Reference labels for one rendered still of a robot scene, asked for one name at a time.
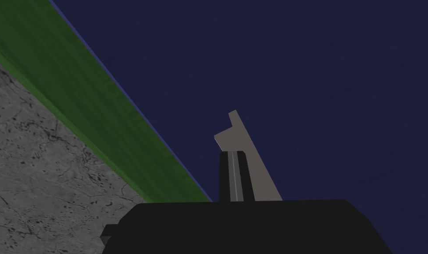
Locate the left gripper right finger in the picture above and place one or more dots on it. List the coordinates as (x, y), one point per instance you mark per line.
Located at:
(244, 183)

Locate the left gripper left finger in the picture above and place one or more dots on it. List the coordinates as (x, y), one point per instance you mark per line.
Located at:
(225, 178)

